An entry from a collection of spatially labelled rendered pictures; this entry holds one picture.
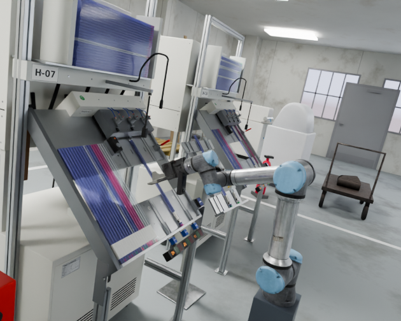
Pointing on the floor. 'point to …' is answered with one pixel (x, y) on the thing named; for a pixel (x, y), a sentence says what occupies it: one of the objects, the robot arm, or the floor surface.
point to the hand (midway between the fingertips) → (156, 182)
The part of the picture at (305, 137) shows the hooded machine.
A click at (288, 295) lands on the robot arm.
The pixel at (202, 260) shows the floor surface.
